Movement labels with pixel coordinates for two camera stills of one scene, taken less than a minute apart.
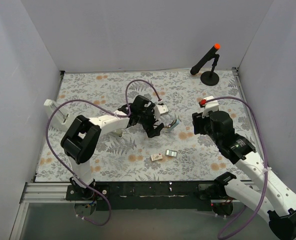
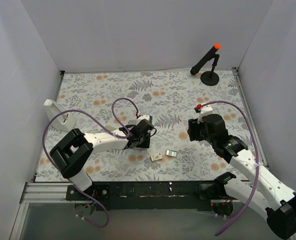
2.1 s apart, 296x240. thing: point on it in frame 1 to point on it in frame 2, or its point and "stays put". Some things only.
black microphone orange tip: x=195 y=69 stays put
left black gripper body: x=151 y=122 to x=140 y=141
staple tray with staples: x=171 y=153 stays put
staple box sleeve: x=155 y=157 stays put
